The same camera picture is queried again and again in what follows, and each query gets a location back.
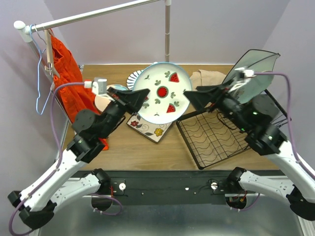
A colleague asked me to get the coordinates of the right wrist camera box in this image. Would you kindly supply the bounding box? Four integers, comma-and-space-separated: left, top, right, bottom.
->
228, 67, 255, 93

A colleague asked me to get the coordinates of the white blue rimmed plate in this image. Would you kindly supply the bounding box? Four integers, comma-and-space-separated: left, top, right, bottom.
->
133, 62, 192, 124

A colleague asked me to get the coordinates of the square leaf pattern plate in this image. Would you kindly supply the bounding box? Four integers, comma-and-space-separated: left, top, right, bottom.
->
127, 115, 172, 144

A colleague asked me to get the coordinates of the large square green plate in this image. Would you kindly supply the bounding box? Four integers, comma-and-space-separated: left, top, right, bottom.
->
222, 49, 281, 84

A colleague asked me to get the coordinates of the black wire dish rack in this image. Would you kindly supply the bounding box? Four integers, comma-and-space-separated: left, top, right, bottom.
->
176, 88, 288, 170

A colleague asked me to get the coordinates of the blue striped white plate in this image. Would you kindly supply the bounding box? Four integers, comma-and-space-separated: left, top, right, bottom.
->
126, 70, 143, 90

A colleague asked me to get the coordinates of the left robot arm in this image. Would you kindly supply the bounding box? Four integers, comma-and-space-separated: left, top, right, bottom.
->
8, 88, 150, 231

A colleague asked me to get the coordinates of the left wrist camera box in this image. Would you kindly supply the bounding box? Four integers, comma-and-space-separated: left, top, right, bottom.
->
84, 77, 107, 96

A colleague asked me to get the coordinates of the wooden clip hanger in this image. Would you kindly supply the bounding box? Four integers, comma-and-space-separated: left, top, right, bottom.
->
44, 29, 60, 78

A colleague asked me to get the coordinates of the orange garment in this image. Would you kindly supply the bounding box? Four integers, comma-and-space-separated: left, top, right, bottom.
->
50, 35, 109, 151

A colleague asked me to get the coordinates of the cream and teal plate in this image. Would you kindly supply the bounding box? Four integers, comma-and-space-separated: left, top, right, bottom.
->
94, 84, 128, 113

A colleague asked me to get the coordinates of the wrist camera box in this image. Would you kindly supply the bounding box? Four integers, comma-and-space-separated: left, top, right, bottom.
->
84, 77, 107, 96
228, 67, 255, 93

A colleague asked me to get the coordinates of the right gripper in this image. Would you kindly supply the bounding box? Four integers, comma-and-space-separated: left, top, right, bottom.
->
184, 78, 252, 132

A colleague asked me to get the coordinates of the black mounting rail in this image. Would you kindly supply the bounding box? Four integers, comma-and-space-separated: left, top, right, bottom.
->
81, 169, 288, 206

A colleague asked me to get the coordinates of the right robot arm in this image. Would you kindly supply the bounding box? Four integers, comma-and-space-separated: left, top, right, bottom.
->
184, 85, 315, 221

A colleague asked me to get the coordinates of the white clothes rack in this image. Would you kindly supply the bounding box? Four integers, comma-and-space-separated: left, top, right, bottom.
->
13, 0, 173, 66

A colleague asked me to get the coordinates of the blue wire hanger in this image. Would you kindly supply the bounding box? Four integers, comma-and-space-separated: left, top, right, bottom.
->
30, 24, 51, 116

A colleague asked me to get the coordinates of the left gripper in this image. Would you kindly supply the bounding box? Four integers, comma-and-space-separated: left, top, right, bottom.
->
98, 87, 150, 139

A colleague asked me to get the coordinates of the beige cloth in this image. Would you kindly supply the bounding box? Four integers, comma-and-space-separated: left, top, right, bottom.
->
190, 69, 226, 90

